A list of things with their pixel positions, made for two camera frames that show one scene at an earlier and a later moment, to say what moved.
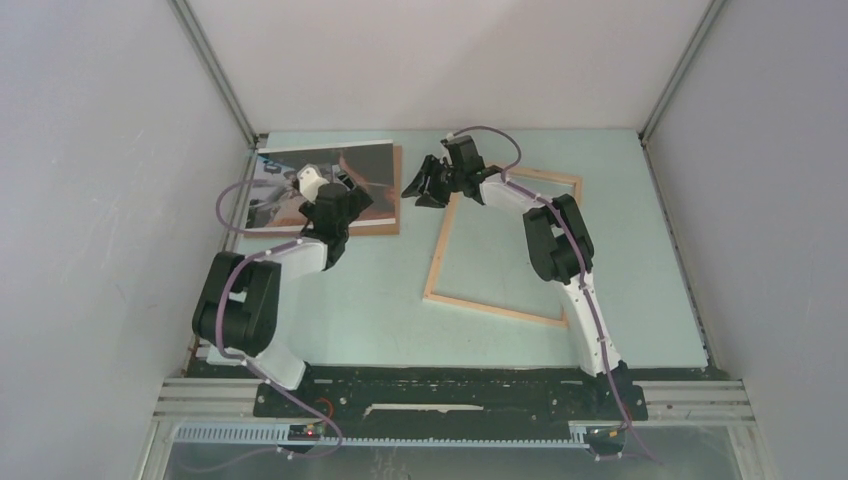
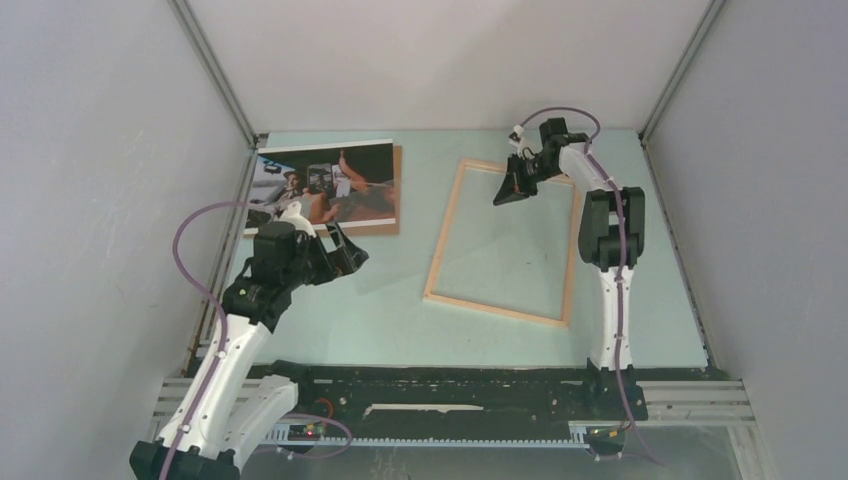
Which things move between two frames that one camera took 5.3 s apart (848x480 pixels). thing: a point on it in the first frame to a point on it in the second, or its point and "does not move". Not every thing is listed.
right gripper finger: (431, 165) to (512, 188)
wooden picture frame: (515, 173) does not move
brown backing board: (378, 230) does not move
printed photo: (275, 192) does not move
